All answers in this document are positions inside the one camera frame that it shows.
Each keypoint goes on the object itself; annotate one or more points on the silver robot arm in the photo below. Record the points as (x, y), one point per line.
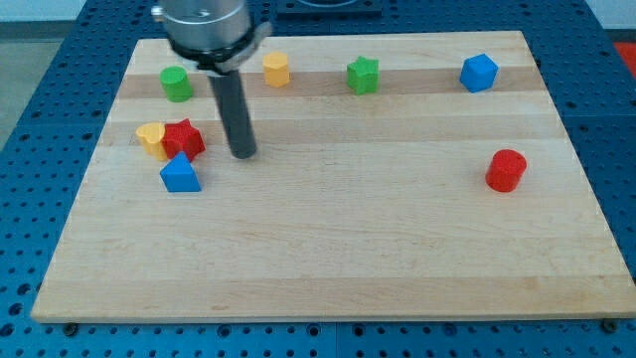
(217, 36)

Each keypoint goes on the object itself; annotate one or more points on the green star block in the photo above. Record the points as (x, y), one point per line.
(363, 75)

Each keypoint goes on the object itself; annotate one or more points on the wooden board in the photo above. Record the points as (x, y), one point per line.
(355, 207)

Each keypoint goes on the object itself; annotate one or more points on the yellow hexagon block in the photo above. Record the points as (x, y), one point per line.
(276, 69)

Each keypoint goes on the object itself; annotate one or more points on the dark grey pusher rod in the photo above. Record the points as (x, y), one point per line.
(232, 107)

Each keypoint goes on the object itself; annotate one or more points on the blue triangle block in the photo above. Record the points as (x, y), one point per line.
(178, 175)

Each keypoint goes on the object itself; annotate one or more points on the red star block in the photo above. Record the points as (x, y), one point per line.
(183, 137)

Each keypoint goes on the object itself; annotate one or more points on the green cylinder block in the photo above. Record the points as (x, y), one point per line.
(175, 84)

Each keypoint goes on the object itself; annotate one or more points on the yellow heart block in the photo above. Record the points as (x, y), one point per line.
(150, 136)

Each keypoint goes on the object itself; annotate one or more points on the red cylinder block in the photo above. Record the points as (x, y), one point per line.
(506, 170)

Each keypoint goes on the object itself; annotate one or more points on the blue cube block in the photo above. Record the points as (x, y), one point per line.
(479, 73)

